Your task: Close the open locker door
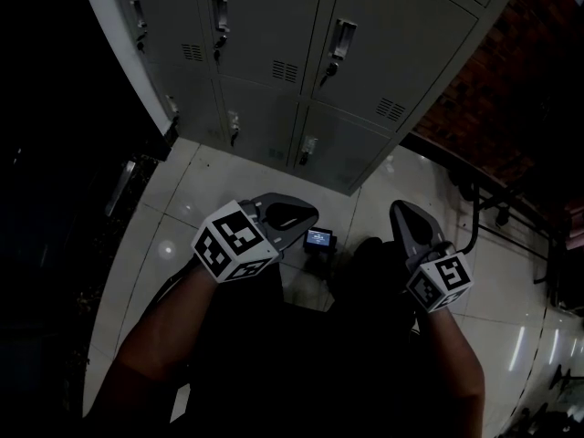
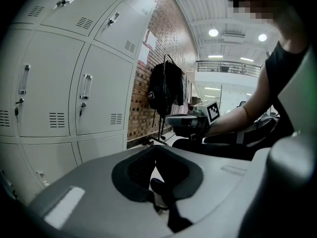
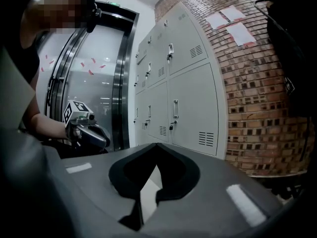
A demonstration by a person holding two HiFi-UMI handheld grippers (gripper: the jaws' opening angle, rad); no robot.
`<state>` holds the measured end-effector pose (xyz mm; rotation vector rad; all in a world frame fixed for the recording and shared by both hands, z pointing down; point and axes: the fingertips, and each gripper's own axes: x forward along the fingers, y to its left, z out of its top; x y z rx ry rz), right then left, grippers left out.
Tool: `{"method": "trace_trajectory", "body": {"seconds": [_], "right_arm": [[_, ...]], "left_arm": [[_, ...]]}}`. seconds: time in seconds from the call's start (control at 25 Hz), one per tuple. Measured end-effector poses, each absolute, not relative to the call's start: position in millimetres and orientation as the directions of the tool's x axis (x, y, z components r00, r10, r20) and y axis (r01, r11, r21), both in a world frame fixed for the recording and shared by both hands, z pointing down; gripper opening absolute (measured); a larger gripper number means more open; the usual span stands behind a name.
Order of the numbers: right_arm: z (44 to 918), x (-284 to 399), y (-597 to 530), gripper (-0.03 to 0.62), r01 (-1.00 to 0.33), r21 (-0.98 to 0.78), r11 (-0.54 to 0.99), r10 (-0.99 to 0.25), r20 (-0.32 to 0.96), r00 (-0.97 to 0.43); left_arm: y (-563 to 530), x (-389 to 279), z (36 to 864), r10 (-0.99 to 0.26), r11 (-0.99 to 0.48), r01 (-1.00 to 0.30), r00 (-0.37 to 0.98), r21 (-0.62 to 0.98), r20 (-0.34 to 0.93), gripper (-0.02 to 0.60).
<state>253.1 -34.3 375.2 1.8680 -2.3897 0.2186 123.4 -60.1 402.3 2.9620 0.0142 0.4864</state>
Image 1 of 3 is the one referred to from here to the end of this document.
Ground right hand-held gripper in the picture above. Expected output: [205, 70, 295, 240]
[390, 200, 475, 314]

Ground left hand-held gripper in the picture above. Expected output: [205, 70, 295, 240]
[191, 193, 319, 285]

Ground grey metal locker cabinet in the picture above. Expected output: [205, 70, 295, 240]
[77, 0, 526, 196]

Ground person's right forearm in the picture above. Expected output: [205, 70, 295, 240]
[417, 308, 487, 438]

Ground person's left forearm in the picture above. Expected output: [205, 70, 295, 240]
[90, 266, 229, 410]

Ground small black screen device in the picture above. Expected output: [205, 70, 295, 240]
[302, 227, 339, 254]

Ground black metal clothes rack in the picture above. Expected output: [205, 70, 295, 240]
[449, 171, 567, 312]

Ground person's black trousers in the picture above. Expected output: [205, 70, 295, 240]
[191, 236, 414, 438]

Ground dark glass door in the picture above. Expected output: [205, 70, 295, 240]
[0, 0, 172, 382]

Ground metal door handle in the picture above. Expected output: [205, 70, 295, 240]
[105, 160, 137, 218]

